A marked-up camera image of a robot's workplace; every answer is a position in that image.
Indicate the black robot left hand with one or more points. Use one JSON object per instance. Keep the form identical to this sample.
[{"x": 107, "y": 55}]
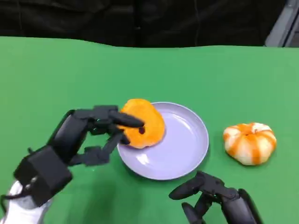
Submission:
[{"x": 74, "y": 130}]

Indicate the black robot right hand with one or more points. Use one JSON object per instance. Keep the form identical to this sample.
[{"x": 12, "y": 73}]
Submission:
[{"x": 226, "y": 205}]

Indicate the plain orange toy bread roll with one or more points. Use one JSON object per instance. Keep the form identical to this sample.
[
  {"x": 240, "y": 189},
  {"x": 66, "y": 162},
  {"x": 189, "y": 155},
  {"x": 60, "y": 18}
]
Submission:
[{"x": 151, "y": 116}]

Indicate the orange white striped bread roll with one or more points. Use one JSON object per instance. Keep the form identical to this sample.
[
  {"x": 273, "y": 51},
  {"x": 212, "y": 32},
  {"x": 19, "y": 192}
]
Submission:
[{"x": 250, "y": 144}]

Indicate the lilac plate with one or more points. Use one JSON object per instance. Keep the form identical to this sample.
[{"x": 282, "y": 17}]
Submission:
[{"x": 180, "y": 149}]

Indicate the black backdrop curtain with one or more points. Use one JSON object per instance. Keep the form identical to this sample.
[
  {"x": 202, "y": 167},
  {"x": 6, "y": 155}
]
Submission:
[{"x": 116, "y": 18}]

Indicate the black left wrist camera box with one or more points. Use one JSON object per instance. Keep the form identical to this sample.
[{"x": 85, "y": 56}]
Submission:
[{"x": 44, "y": 172}]

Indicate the grey metal frame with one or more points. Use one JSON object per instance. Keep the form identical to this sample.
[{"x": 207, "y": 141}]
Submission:
[{"x": 285, "y": 25}]

